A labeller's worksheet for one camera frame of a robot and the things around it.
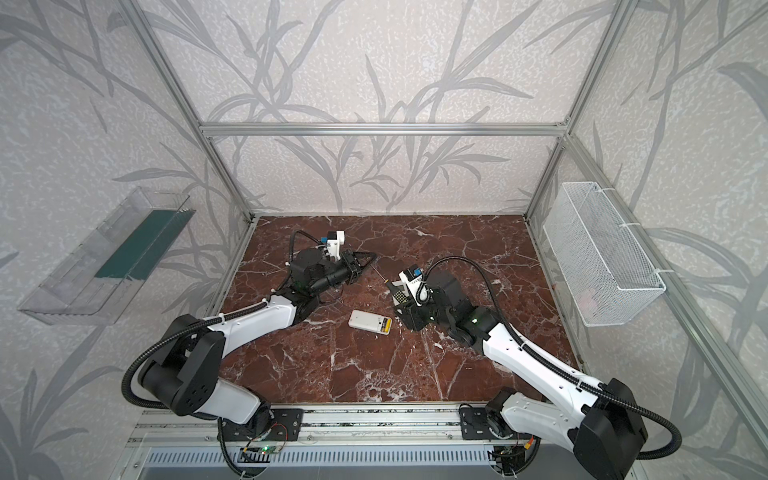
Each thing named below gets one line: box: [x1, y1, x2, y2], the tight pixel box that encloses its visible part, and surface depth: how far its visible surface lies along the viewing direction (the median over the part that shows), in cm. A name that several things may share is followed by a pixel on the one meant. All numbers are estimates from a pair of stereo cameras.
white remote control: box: [348, 309, 393, 336], surface depth 93 cm
